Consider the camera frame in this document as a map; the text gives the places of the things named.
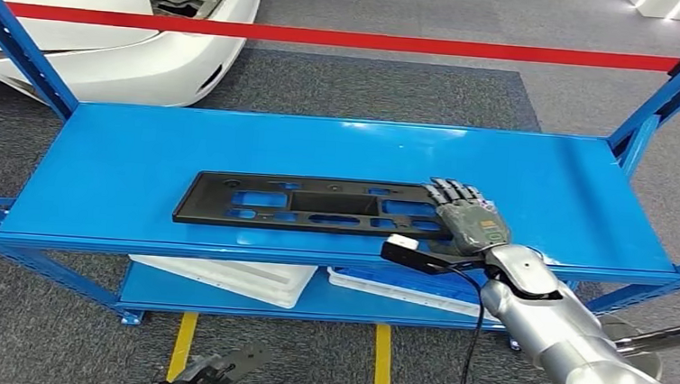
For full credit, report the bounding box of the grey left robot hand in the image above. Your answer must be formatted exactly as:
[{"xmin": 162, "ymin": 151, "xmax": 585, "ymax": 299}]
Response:
[{"xmin": 173, "ymin": 337, "xmax": 273, "ymax": 384}]

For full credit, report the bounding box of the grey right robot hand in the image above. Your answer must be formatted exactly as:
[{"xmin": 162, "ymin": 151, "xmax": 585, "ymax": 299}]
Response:
[{"xmin": 418, "ymin": 176, "xmax": 515, "ymax": 261}]

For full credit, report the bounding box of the black plastic frame part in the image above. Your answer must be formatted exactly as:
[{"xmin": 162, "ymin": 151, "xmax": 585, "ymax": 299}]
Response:
[{"xmin": 171, "ymin": 167, "xmax": 458, "ymax": 243}]

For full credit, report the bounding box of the blue metal shelf rack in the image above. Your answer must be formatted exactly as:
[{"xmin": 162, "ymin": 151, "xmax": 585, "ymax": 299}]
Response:
[{"xmin": 0, "ymin": 0, "xmax": 680, "ymax": 365}]

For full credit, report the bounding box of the white plastic tray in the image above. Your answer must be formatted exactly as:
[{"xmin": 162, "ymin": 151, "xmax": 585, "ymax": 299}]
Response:
[
  {"xmin": 125, "ymin": 252, "xmax": 319, "ymax": 311},
  {"xmin": 324, "ymin": 266, "xmax": 503, "ymax": 323}
]

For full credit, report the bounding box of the chrome stanchion base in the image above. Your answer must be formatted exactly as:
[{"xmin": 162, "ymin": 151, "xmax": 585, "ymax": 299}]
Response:
[{"xmin": 593, "ymin": 313, "xmax": 667, "ymax": 381}]

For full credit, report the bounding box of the red barrier belt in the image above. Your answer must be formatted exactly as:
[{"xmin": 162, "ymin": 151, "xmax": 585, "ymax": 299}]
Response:
[{"xmin": 1, "ymin": 3, "xmax": 680, "ymax": 114}]

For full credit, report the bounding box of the chrome stanchion pole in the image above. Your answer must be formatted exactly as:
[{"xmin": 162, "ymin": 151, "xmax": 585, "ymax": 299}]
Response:
[{"xmin": 612, "ymin": 313, "xmax": 680, "ymax": 360}]

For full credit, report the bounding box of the white car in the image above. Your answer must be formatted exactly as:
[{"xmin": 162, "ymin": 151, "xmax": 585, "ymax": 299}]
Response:
[{"xmin": 0, "ymin": 0, "xmax": 263, "ymax": 114}]

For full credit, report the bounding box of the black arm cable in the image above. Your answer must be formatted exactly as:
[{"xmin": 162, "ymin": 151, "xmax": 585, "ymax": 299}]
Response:
[{"xmin": 439, "ymin": 264, "xmax": 491, "ymax": 384}]

